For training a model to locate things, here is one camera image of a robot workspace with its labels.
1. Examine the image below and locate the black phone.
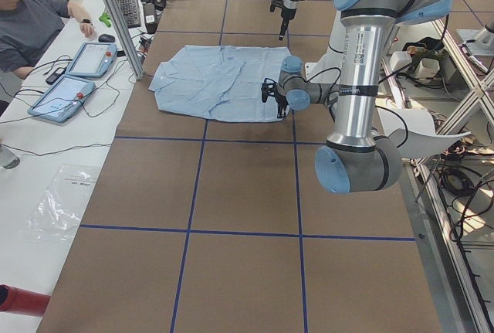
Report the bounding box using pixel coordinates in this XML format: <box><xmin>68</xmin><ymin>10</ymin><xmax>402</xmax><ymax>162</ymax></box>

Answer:
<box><xmin>46</xmin><ymin>67</ymin><xmax>66</xmax><ymax>85</ymax></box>

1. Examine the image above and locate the blue teach pendant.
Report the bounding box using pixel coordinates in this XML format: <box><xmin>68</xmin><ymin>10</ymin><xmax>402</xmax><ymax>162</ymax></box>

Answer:
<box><xmin>66</xmin><ymin>42</ymin><xmax>117</xmax><ymax>79</ymax></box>
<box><xmin>28</xmin><ymin>75</ymin><xmax>96</xmax><ymax>123</ymax></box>

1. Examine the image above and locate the upper blue teach pendant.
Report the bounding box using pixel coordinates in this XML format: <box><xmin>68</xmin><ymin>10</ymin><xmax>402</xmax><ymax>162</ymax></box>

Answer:
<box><xmin>66</xmin><ymin>42</ymin><xmax>117</xmax><ymax>79</ymax></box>

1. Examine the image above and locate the white curved guard sheet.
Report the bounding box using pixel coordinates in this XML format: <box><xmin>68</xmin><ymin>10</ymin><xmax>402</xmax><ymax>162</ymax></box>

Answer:
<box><xmin>378</xmin><ymin>109</ymin><xmax>471</xmax><ymax>158</ymax></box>

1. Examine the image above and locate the aluminium frame post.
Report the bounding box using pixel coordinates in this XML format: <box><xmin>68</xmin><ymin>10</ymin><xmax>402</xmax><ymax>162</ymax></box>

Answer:
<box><xmin>103</xmin><ymin>0</ymin><xmax>144</xmax><ymax>80</ymax></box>

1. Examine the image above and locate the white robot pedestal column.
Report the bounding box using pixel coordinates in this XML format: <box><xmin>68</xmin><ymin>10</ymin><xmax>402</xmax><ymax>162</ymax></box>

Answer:
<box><xmin>305</xmin><ymin>11</ymin><xmax>346</xmax><ymax>99</ymax></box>

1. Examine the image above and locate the red cylinder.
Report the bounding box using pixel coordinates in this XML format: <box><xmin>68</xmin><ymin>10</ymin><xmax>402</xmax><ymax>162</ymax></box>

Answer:
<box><xmin>1</xmin><ymin>284</ymin><xmax>51</xmax><ymax>317</ymax></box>

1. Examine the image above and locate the black computer mouse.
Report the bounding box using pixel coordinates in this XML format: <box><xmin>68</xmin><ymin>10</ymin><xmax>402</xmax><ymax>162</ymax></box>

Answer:
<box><xmin>98</xmin><ymin>34</ymin><xmax>116</xmax><ymax>43</ymax></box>

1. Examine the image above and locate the lower blue teach pendant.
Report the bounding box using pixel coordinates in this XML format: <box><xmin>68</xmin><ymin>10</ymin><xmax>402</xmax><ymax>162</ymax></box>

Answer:
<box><xmin>28</xmin><ymin>75</ymin><xmax>96</xmax><ymax>123</ymax></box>

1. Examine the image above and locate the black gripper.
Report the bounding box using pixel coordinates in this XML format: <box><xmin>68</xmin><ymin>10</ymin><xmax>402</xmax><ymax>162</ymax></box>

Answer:
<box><xmin>275</xmin><ymin>93</ymin><xmax>288</xmax><ymax>119</ymax></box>
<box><xmin>279</xmin><ymin>0</ymin><xmax>297</xmax><ymax>41</ymax></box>

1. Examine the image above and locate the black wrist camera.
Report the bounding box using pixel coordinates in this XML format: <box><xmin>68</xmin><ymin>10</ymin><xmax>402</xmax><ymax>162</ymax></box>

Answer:
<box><xmin>261</xmin><ymin>78</ymin><xmax>277</xmax><ymax>103</ymax></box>
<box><xmin>269</xmin><ymin>0</ymin><xmax>283</xmax><ymax>12</ymax></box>

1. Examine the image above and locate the light blue button shirt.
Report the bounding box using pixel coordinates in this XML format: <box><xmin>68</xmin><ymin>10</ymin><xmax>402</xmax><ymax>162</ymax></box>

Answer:
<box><xmin>149</xmin><ymin>45</ymin><xmax>290</xmax><ymax>123</ymax></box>

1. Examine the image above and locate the seated person in grey shirt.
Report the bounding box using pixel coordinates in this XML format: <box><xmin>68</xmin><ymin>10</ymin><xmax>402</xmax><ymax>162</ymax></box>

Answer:
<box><xmin>1</xmin><ymin>0</ymin><xmax>94</xmax><ymax>80</ymax></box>

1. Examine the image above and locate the clear plastic bag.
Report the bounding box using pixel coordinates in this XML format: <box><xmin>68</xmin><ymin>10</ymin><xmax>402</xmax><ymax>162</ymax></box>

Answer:
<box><xmin>20</xmin><ymin>165</ymin><xmax>101</xmax><ymax>243</ymax></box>

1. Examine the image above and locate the green small object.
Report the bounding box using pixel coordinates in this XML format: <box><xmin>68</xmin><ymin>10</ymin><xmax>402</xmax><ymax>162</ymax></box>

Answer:
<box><xmin>99</xmin><ymin>12</ymin><xmax>111</xmax><ymax>28</ymax></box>

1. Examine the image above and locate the clear water bottle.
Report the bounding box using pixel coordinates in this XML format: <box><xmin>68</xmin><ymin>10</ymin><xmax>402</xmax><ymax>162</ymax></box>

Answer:
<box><xmin>0</xmin><ymin>142</ymin><xmax>20</xmax><ymax>169</ymax></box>

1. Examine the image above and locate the black computer keyboard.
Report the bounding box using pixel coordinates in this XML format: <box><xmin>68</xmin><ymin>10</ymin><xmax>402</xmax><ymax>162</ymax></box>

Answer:
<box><xmin>117</xmin><ymin>0</ymin><xmax>141</xmax><ymax>28</ymax></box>

